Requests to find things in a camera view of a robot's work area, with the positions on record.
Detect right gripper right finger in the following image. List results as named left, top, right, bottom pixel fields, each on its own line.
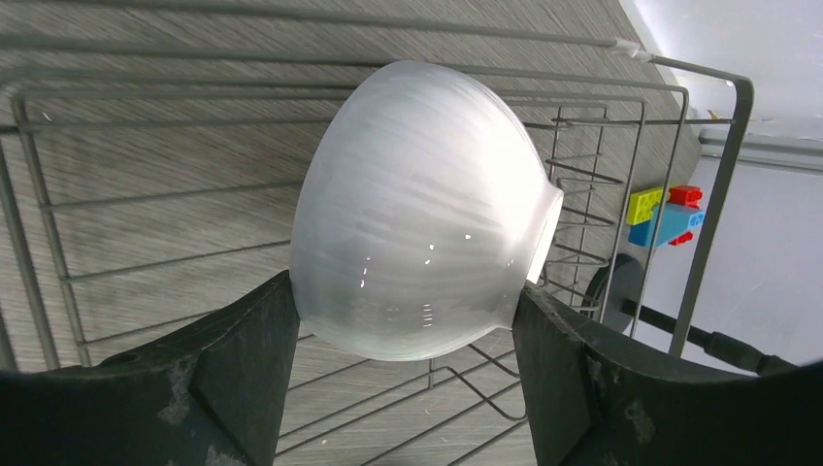
left=512, top=285, right=822, bottom=465

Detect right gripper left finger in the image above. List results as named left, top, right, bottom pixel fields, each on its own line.
left=1, top=272, right=300, bottom=465

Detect wire dish rack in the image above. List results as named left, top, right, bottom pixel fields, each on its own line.
left=0, top=0, right=755, bottom=466

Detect white ceramic bowl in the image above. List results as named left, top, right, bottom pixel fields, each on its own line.
left=289, top=61, right=564, bottom=361

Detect colourful toy blocks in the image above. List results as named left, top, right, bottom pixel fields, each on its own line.
left=625, top=184, right=705, bottom=248

